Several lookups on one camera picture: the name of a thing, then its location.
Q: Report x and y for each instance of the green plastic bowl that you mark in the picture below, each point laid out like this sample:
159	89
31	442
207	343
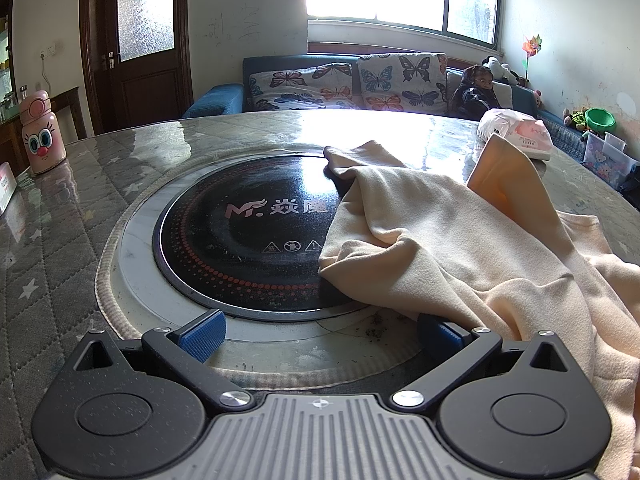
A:
600	119

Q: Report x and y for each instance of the pink white tissue pack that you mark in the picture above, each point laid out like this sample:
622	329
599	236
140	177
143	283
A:
520	132

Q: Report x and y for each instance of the blue sofa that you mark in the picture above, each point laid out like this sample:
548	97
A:
220	100

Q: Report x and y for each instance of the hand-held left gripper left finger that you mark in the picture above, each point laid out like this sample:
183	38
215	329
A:
202	337

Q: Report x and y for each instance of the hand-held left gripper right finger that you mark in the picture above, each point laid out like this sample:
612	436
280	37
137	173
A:
442	335

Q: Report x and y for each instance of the pink cartoon water bottle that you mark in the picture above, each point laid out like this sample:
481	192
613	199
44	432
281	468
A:
42	140

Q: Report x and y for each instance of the panda plush toy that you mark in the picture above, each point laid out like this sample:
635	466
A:
495	65

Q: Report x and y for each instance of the clear plastic storage box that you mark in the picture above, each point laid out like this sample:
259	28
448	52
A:
607	157

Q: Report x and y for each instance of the black round induction cooktop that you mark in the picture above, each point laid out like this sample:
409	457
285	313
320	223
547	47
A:
225	240

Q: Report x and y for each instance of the colourful pinwheel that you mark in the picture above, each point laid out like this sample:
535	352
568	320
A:
532	45

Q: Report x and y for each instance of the small plush toy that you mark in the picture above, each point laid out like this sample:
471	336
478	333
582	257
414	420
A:
574	119

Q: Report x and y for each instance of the brown frosted glass door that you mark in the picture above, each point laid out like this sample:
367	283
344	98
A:
145	85

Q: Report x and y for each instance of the cream long-sleeved shirt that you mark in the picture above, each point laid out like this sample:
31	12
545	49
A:
450	240

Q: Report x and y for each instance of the butterfly print cushion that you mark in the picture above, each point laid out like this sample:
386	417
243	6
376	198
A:
400	80
300	85

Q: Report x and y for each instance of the wooden glass display cabinet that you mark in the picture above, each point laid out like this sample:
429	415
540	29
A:
6	50

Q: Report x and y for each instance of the white tissue box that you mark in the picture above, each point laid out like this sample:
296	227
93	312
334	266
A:
6	185

